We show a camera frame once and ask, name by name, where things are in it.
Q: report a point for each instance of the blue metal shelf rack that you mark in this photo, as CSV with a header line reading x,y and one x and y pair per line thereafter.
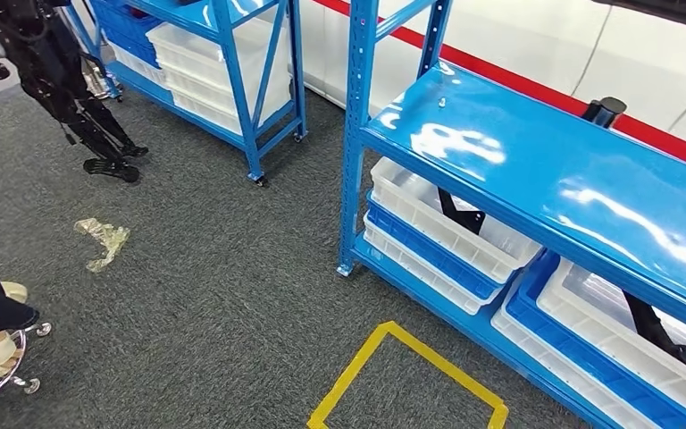
x,y
242,77
526,160

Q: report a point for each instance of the blue plastic crate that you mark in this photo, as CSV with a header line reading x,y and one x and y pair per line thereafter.
x,y
432,254
124,29
568,343

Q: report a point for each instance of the translucent white storage crate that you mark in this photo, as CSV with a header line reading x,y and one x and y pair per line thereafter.
x,y
201,50
213,106

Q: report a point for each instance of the red barrier belt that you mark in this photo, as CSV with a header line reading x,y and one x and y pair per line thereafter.
x,y
526,86

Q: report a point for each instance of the crumpled clear tape scrap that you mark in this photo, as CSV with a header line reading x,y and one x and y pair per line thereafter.
x,y
106,237

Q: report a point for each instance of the black folded stand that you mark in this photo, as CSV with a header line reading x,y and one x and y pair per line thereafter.
x,y
53,71

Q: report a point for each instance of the chrome stool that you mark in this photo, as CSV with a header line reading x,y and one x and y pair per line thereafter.
x,y
0,379

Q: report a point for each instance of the black plastic bracket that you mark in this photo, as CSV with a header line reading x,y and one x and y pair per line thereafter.
x,y
467,218
650,325

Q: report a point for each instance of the chrome stanchion post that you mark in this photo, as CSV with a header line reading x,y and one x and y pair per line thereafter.
x,y
103,80

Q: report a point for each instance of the black barrier post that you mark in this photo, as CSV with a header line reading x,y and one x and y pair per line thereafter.
x,y
603,112

